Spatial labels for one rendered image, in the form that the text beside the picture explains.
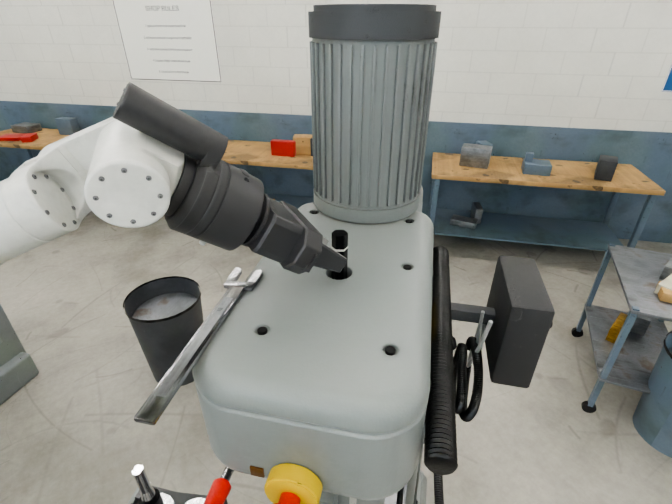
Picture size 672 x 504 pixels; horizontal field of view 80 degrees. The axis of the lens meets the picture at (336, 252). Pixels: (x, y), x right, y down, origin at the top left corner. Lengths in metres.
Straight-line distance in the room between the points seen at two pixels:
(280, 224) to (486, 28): 4.33
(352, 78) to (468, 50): 4.07
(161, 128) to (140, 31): 5.33
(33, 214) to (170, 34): 5.12
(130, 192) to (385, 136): 0.39
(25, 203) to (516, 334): 0.79
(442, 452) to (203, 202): 0.35
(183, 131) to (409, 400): 0.33
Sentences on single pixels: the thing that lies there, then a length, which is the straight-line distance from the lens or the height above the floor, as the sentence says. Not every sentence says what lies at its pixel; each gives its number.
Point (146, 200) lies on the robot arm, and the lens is 0.38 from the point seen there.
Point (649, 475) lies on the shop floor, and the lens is 3.08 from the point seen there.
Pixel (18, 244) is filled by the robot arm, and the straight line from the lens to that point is 0.46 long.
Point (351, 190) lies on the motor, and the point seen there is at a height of 1.95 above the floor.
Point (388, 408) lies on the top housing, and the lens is 0.40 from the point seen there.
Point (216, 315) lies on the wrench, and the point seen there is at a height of 1.90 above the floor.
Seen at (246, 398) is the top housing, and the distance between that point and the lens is 0.42.
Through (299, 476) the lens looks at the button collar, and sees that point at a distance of 0.47.
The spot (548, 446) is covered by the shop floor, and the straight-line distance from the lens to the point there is 2.93.
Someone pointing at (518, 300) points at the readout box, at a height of 1.72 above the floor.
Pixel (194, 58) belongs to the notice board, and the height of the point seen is 1.77.
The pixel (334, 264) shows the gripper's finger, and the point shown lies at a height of 1.93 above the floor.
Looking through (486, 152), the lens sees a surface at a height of 1.05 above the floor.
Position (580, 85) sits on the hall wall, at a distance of 4.91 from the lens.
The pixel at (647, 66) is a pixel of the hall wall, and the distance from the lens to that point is 5.07.
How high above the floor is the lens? 2.20
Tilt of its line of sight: 30 degrees down
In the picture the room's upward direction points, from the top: straight up
